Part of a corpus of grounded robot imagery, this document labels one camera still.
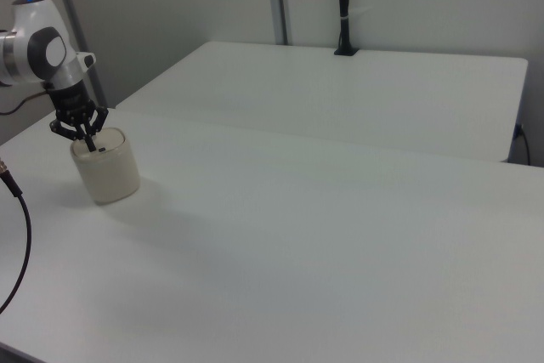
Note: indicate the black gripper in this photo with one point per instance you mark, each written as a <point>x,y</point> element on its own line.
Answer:
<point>70,97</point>

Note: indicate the beige trash bin with lid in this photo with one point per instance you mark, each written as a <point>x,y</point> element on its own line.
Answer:
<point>108,176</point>

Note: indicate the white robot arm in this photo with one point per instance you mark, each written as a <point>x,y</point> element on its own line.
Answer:
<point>40,42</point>

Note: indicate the black camera pole with base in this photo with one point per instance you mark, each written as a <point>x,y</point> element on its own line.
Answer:
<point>345,6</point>

